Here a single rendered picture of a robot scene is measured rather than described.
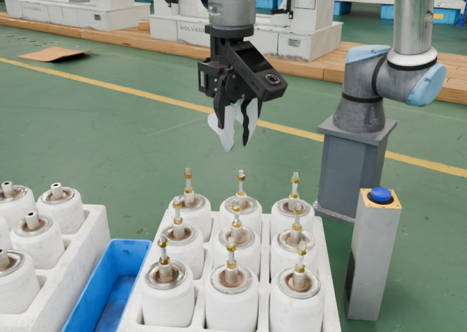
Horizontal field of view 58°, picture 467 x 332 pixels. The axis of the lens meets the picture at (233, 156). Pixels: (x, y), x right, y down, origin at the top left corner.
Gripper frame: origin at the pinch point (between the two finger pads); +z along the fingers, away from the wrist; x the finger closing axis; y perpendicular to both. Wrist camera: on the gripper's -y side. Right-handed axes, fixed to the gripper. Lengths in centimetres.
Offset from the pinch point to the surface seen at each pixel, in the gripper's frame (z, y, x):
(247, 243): 21.0, -2.3, -0.2
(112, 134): 46, 121, -24
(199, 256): 25.1, 4.4, 6.6
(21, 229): 20.9, 30.4, 33.2
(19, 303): 28, 17, 38
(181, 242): 21.0, 6.2, 9.7
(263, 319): 28.3, -13.5, 5.5
